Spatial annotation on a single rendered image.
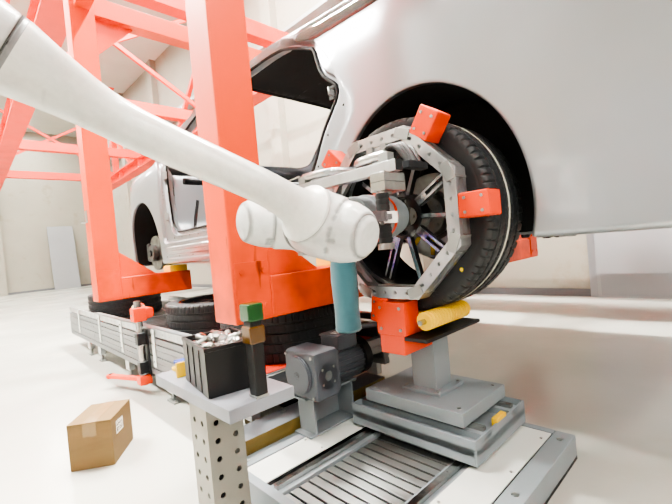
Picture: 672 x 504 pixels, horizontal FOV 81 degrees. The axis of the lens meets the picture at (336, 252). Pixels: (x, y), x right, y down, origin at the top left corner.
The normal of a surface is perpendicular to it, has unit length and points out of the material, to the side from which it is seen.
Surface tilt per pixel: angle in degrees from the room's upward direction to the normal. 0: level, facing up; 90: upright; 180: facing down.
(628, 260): 90
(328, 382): 90
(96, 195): 90
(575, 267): 90
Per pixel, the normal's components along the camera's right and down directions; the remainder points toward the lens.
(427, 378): -0.72, 0.07
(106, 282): 0.69, -0.05
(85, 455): 0.18, 0.00
